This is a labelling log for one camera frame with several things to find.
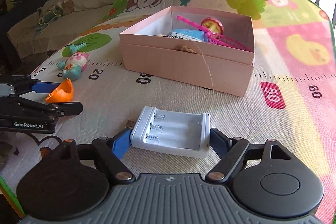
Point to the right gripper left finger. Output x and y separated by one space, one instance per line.
109 152

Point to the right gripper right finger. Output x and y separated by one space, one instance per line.
231 152

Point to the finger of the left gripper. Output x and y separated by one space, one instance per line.
66 108
43 87

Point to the orange plastic shell toy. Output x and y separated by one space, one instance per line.
62 93

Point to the pink cat figure toy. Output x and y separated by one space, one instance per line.
72 67

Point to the white battery charger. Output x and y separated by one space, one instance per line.
171 132

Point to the teal plastic crank handle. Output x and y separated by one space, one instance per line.
72 49

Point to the pink plastic strainer basket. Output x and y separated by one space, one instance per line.
214 38

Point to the blue white tissue pack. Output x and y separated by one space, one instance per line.
185 34

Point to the red yellow round toy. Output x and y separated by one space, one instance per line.
214 26

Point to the green crumpled cloth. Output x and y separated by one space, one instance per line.
52 14

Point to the colourful cartoon play mat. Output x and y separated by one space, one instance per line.
284 89

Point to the beige covered sofa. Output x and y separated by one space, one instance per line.
65 11

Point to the pink cardboard box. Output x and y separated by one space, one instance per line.
146 48

